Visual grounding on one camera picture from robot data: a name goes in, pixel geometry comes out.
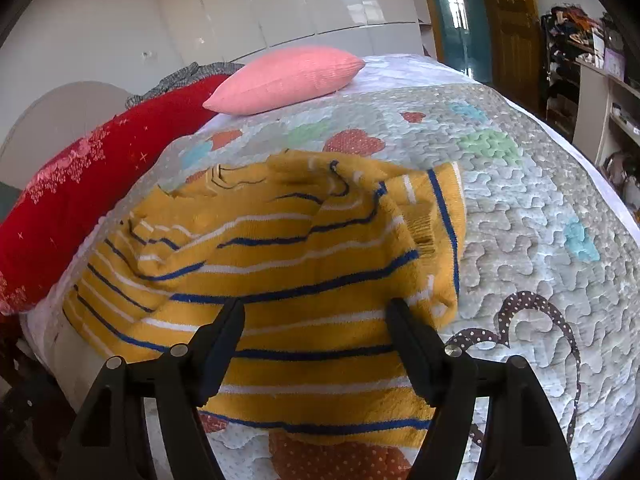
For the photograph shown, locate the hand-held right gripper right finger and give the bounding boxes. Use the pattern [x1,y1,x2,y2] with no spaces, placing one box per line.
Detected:
[386,298,578,480]

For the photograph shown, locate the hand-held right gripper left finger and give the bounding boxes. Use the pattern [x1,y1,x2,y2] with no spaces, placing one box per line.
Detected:
[58,298,246,480]

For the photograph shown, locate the yellow striped knit sweater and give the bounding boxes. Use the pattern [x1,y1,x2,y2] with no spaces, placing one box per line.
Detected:
[62,149,468,449]

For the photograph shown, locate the black clothes rack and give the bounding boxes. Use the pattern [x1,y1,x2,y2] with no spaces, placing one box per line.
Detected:
[539,4,609,133]

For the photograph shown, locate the white quilted bedspread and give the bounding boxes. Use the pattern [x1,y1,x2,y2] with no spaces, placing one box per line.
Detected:
[20,53,640,480]

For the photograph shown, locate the red floral quilt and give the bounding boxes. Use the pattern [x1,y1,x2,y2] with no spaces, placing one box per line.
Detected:
[0,73,232,316]

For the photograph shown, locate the grey plaid cloth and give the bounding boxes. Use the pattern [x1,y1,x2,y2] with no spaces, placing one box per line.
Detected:
[124,61,245,110]

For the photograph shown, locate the white headboard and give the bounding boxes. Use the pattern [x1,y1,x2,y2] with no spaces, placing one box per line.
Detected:
[0,80,135,196]

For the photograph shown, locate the pink pillow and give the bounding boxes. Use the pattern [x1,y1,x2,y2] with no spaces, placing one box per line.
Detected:
[202,45,367,115]

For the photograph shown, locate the white shelf desk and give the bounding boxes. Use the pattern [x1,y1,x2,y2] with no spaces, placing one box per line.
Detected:
[571,58,640,171]

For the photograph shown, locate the wooden door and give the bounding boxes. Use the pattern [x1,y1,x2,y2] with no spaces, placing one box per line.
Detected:
[474,0,546,111]

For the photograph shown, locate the white glossy wardrobe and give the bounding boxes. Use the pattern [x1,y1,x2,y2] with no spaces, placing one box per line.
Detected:
[155,0,434,65]

